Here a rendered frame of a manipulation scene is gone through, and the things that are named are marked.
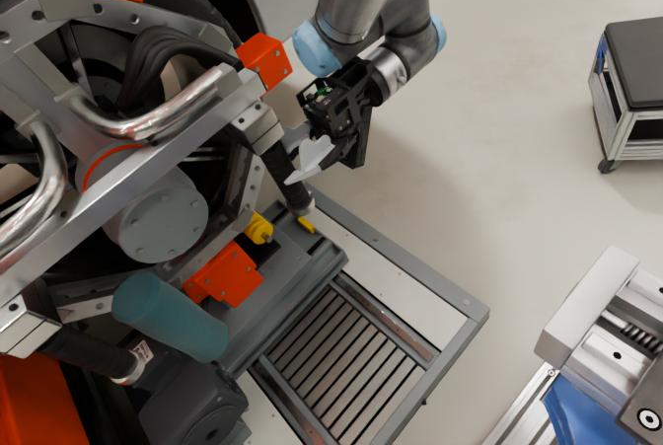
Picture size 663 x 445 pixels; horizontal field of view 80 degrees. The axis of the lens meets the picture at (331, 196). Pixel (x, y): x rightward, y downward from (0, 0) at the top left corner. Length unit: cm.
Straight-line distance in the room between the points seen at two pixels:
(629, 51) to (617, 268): 110
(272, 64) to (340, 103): 23
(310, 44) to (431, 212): 106
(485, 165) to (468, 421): 89
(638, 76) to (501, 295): 75
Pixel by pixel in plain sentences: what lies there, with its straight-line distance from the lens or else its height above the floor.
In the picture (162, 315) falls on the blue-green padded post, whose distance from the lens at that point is 74.
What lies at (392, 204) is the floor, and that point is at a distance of 153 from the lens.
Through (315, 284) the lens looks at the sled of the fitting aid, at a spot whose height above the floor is 15.
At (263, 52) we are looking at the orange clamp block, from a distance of 76.
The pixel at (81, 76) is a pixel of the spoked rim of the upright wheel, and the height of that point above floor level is 98.
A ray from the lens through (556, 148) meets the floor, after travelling 170.
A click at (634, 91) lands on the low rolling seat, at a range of 143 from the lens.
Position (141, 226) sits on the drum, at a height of 88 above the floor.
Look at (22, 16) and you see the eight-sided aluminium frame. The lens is 62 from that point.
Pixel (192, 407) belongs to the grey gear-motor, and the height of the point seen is 41.
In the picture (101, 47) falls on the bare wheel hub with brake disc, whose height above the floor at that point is 93.
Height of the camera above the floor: 124
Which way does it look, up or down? 50 degrees down
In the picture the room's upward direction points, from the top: 24 degrees counter-clockwise
